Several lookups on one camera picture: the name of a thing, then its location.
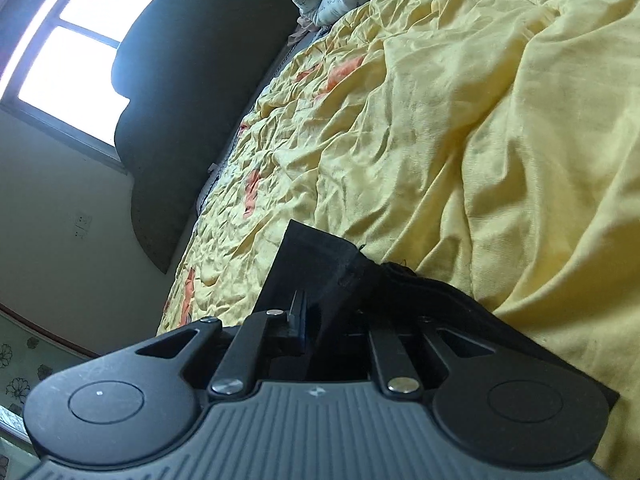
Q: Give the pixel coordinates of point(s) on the black pants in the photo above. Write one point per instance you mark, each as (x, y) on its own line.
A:
(339, 281)

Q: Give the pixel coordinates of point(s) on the yellow floral bedspread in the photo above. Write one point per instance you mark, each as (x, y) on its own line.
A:
(490, 144)

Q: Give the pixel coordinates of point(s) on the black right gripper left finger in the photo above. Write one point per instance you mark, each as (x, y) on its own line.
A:
(289, 340)

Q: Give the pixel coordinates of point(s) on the white wall socket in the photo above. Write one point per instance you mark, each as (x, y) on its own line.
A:
(82, 225)

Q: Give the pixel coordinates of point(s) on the glass wardrobe sliding door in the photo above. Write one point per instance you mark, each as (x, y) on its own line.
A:
(29, 355)

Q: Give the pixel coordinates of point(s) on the bright window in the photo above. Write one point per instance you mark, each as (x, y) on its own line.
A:
(56, 68)

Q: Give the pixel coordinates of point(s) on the dark upholstered headboard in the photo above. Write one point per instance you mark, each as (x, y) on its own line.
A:
(188, 69)

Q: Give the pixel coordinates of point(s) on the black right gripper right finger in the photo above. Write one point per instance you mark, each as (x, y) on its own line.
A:
(380, 327)

